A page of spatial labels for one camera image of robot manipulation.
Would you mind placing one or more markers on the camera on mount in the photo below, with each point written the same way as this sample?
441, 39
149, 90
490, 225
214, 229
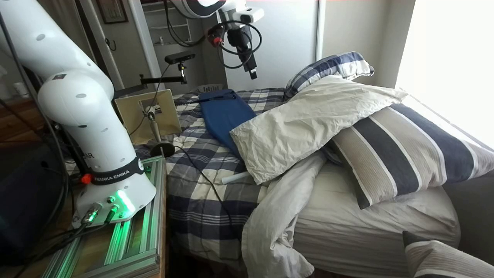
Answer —
180, 58

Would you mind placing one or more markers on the white cup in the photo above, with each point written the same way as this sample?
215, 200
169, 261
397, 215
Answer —
21, 90

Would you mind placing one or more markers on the window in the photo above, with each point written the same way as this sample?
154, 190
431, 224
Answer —
451, 58

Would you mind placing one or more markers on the closet shelf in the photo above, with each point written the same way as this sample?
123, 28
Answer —
170, 27

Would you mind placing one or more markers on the beige square board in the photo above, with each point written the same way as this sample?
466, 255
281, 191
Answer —
170, 116

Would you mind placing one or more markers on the white pillow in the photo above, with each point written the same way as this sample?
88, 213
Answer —
305, 123

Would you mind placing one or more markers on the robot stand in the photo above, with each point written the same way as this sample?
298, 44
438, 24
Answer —
131, 247

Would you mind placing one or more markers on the blue plaid pillow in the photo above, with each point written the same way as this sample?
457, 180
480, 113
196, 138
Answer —
328, 67

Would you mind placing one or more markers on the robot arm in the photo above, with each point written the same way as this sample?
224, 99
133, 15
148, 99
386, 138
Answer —
81, 116

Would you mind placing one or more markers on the large striped pillow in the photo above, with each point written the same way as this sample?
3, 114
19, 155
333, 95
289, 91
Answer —
405, 150

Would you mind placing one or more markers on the white tube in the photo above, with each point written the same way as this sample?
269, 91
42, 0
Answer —
235, 178

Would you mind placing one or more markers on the blue fabric pad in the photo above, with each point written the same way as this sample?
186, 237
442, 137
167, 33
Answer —
225, 116

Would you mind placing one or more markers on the wall hook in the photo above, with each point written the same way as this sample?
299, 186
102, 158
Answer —
111, 44

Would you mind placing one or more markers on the white laundry basket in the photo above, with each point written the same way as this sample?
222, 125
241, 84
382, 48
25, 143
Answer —
210, 88

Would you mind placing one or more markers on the blue plaid duvet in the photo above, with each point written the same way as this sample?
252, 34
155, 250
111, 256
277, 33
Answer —
200, 181

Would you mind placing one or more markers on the framed picture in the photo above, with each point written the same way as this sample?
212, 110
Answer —
112, 11

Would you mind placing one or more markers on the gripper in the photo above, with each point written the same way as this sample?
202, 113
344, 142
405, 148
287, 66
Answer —
238, 40

